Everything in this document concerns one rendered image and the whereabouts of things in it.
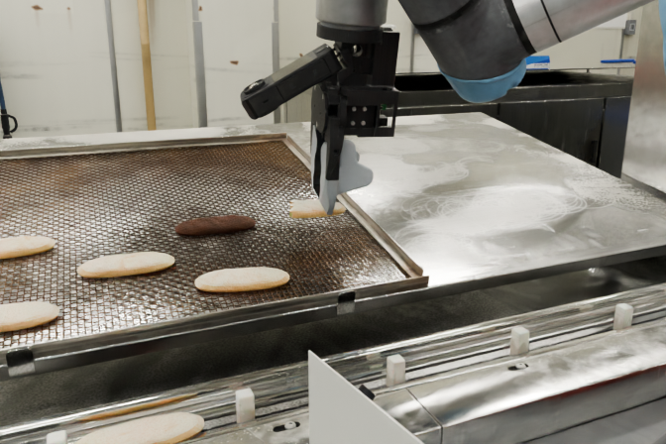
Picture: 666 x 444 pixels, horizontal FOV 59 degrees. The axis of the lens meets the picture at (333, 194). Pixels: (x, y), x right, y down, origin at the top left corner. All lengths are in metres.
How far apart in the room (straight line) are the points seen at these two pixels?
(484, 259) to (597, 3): 0.33
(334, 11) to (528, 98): 2.18
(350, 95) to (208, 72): 3.29
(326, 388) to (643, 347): 0.44
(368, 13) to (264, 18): 3.38
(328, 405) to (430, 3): 0.38
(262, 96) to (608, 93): 2.55
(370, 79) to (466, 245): 0.25
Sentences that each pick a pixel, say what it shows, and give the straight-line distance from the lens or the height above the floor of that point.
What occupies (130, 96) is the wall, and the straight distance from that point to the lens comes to 4.14.
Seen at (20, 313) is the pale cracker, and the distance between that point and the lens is 0.62.
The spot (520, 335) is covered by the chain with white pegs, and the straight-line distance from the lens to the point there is 0.62.
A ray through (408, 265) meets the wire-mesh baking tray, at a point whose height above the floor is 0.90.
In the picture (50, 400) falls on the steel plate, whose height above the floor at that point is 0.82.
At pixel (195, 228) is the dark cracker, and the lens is 0.73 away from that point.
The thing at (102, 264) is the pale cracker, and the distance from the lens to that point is 0.67.
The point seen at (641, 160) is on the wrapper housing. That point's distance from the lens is 1.10.
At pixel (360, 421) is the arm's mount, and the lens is 0.25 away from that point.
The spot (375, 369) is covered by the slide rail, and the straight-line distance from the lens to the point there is 0.58.
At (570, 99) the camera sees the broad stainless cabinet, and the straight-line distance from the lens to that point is 2.92.
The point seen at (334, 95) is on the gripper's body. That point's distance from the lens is 0.63.
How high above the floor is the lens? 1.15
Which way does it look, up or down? 15 degrees down
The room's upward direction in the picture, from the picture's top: straight up
